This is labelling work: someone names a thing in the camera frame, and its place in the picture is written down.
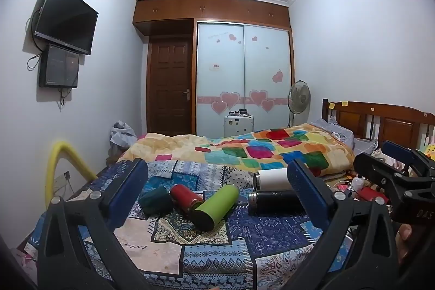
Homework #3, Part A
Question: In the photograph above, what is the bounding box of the black wall cable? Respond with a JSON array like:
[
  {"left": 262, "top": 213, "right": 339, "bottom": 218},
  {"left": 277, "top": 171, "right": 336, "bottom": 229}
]
[{"left": 26, "top": 53, "right": 42, "bottom": 70}]

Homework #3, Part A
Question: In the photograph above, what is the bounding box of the small white cabinet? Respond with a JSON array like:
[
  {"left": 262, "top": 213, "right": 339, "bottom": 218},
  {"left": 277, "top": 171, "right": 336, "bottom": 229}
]
[{"left": 223, "top": 115, "right": 255, "bottom": 138}]

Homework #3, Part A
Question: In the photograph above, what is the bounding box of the wooden bed headboard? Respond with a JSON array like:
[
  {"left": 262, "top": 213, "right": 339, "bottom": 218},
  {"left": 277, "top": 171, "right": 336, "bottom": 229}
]
[{"left": 322, "top": 99, "right": 435, "bottom": 152}]

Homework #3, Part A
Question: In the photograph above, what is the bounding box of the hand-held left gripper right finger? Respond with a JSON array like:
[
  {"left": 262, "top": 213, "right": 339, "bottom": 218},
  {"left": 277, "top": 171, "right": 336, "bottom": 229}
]
[{"left": 286, "top": 159, "right": 400, "bottom": 290}]

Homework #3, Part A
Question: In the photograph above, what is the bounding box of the dark green cup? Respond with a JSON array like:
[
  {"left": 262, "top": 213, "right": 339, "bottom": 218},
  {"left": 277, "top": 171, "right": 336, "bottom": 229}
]
[{"left": 138, "top": 186, "right": 174, "bottom": 217}]

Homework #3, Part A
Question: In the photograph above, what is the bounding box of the white cup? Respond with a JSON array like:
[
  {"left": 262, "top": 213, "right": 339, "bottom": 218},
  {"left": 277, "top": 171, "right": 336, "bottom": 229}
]
[{"left": 253, "top": 168, "right": 289, "bottom": 191}]

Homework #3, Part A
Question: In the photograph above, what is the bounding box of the dark wall-mounted screen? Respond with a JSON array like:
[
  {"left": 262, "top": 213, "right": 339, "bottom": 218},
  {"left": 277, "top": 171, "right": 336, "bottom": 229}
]
[{"left": 38, "top": 44, "right": 80, "bottom": 89}]

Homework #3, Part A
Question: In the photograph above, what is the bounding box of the grey pillow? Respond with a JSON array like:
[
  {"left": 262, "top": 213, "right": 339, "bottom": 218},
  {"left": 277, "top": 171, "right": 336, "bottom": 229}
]
[{"left": 309, "top": 118, "right": 378, "bottom": 155}]

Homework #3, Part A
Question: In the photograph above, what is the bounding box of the colourful checked quilt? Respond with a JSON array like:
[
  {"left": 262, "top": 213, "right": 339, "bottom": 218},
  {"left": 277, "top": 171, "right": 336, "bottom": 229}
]
[{"left": 117, "top": 127, "right": 356, "bottom": 182}]

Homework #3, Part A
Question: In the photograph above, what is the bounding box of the red packet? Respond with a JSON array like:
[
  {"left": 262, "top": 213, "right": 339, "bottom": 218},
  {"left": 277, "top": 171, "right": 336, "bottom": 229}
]
[{"left": 357, "top": 186, "right": 389, "bottom": 203}]

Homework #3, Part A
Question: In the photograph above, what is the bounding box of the yellow foam tube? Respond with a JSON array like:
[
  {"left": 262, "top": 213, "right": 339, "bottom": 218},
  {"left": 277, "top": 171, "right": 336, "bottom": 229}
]
[{"left": 46, "top": 140, "right": 99, "bottom": 206}]

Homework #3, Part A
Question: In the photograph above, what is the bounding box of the standing electric fan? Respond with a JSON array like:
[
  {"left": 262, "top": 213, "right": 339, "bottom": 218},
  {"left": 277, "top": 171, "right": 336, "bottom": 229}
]
[{"left": 287, "top": 80, "right": 312, "bottom": 128}]

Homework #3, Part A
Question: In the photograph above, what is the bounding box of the red cup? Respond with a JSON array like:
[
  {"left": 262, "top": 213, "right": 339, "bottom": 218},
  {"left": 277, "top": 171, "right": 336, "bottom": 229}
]
[{"left": 170, "top": 184, "right": 205, "bottom": 211}]

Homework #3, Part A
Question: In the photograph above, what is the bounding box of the grey clothes pile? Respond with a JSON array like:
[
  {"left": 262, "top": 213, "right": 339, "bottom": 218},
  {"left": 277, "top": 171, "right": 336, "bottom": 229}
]
[{"left": 109, "top": 120, "right": 138, "bottom": 148}]

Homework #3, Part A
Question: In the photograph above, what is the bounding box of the brown wooden door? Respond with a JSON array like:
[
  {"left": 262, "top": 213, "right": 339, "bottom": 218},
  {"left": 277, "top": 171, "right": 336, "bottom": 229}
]
[{"left": 147, "top": 38, "right": 194, "bottom": 136}]

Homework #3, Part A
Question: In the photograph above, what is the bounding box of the person's right hand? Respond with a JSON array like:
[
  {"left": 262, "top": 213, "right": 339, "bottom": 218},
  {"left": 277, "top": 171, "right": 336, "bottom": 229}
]
[{"left": 397, "top": 224, "right": 413, "bottom": 261}]

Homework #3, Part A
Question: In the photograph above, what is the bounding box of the black cup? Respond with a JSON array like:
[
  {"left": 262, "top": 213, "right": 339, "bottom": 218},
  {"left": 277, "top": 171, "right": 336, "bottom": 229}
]
[{"left": 248, "top": 190, "right": 305, "bottom": 216}]

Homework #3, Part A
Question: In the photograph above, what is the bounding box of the wooden wardrobe with heart stickers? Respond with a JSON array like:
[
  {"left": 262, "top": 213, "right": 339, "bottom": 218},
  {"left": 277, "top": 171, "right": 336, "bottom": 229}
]
[{"left": 132, "top": 0, "right": 293, "bottom": 138}]

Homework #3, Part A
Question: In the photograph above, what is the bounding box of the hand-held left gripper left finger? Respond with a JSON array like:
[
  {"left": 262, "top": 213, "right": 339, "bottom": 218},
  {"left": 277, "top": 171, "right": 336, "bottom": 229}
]
[{"left": 37, "top": 158, "right": 153, "bottom": 290}]

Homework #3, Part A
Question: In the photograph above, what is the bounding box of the blue patchwork blanket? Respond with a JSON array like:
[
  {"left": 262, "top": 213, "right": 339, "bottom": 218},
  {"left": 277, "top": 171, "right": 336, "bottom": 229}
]
[{"left": 25, "top": 159, "right": 354, "bottom": 290}]

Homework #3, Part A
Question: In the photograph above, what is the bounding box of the yellow plush toy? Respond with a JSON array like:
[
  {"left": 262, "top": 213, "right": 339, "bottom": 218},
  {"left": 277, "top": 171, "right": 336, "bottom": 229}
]
[{"left": 420, "top": 143, "right": 435, "bottom": 160}]

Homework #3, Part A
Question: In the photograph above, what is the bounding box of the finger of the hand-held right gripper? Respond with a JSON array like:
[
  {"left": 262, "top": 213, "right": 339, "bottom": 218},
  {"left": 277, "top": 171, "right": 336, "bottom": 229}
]
[
  {"left": 381, "top": 140, "right": 435, "bottom": 177},
  {"left": 362, "top": 152, "right": 417, "bottom": 199}
]

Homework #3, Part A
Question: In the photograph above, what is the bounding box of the wall-mounted black television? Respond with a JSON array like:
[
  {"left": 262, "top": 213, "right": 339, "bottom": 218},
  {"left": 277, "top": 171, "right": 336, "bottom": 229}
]
[{"left": 33, "top": 0, "right": 99, "bottom": 55}]

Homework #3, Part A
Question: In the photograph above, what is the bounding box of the lime green cup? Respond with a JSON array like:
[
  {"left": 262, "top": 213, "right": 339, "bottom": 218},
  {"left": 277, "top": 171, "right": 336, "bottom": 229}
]
[{"left": 192, "top": 185, "right": 240, "bottom": 231}]

